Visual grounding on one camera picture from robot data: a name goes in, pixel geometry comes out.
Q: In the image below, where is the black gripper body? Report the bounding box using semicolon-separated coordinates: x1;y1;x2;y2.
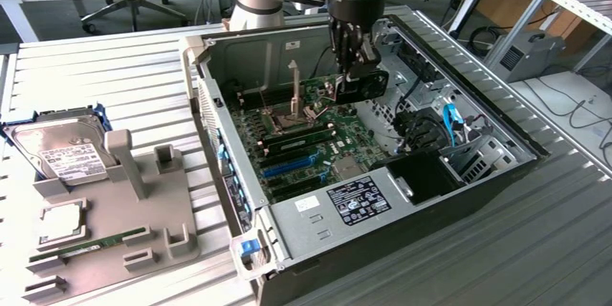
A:
327;0;391;33

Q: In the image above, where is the graphics card with black fan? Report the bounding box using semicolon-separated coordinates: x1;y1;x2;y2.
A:
286;59;390;123

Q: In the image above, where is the silver drive cage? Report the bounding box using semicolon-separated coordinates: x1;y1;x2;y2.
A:
356;26;484;150

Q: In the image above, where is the metal socket cover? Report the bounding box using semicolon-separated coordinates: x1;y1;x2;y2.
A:
302;103;334;121

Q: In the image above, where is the black RAM slot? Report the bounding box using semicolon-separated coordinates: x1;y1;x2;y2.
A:
239;92;308;110
236;86;306;105
258;122;336;145
263;143;330;164

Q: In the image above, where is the green motherboard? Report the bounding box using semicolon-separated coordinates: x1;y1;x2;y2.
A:
227;82;398;205

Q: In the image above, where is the thin metal locking lever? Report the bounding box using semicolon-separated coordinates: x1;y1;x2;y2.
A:
256;80;270;115

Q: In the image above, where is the CPU socket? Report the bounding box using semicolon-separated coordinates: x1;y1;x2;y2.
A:
260;101;312;135

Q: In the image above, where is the green RAM stick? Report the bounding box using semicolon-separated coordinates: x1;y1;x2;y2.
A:
264;132;338;156
28;226;147;263

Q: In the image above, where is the grey box device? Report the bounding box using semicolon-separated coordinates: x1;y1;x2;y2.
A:
496;32;570;84

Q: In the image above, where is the blue expansion slot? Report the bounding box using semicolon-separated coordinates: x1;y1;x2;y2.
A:
260;155;316;178

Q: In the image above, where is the black expansion slot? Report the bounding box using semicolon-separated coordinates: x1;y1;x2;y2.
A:
266;169;327;189
272;178;332;202

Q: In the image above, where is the silver disk bay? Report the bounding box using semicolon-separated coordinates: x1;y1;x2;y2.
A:
438;133;539;187

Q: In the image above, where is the office chair base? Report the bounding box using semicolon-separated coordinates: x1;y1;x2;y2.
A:
79;0;188;34

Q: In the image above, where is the silver power supply unit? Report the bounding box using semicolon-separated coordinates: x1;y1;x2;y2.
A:
260;166;420;263

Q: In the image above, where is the black open PC case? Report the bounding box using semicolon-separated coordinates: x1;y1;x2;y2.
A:
178;14;551;306

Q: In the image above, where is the blue disk caddy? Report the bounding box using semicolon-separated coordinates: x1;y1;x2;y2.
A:
0;101;115;182

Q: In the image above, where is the blue case latch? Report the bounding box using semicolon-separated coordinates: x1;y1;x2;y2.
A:
238;239;260;259

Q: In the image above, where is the grey parts rack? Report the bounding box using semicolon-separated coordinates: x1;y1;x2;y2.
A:
22;128;202;303

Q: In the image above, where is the silver CPU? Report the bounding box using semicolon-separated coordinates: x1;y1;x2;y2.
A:
38;204;83;245

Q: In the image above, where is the black looped cable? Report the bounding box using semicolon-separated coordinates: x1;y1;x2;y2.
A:
314;47;339;78

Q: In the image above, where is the black power wire bundle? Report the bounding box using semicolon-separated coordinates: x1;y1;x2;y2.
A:
394;107;455;153

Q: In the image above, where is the coiled black cable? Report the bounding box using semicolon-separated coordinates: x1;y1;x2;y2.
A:
467;25;502;57

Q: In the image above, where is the blue wire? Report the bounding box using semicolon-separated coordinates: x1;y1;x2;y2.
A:
442;101;464;149

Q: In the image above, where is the aluminium frame table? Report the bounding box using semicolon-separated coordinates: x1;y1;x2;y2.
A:
482;0;612;74

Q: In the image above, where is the thin black cable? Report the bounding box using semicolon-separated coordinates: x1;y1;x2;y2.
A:
520;76;612;131

